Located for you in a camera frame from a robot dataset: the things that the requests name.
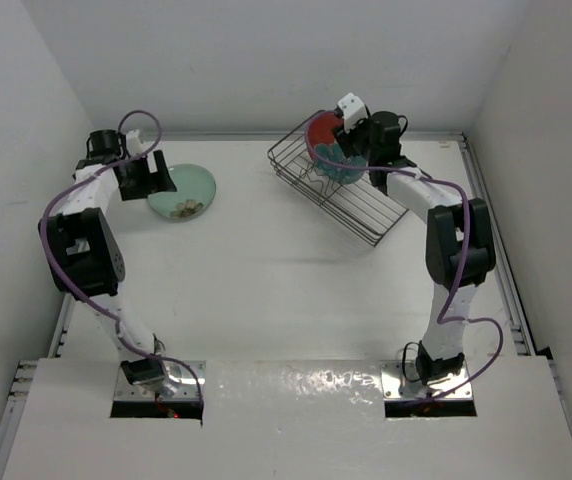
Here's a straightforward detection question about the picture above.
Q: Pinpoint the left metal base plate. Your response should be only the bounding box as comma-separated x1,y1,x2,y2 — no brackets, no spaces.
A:
113,361,206,402

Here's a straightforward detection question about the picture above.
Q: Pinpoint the green floral plate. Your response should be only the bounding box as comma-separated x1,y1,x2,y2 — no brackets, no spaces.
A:
147,164,217,222

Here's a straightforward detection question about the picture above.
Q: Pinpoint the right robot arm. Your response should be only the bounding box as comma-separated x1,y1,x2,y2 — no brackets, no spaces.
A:
333,108,496,385

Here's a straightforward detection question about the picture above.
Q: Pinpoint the white front cover board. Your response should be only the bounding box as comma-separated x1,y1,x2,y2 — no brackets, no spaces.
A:
4,357,572,479

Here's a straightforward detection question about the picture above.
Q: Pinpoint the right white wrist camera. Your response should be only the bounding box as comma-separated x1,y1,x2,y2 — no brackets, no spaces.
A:
336,93,369,132

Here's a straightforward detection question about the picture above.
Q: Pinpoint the metal base plate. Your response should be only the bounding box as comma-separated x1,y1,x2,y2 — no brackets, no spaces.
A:
113,361,206,402
380,360,474,401

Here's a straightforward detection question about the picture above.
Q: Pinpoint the red blue floral plate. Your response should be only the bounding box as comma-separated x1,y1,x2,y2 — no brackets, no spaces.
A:
305,111,367,185

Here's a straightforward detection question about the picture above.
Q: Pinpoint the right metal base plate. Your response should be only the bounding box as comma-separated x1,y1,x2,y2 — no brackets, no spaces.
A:
380,360,474,401

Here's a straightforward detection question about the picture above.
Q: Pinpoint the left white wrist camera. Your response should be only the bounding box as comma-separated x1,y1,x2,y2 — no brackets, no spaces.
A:
118,129,145,159

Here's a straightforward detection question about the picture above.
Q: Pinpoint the black wire dish rack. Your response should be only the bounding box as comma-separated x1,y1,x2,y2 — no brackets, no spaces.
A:
267,120,408,247

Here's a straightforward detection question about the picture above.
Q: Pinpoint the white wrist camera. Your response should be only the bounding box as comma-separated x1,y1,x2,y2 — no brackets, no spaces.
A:
336,93,369,132
118,129,145,159

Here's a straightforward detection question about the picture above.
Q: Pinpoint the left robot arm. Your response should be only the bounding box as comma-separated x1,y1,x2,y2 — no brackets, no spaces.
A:
38,130,176,392

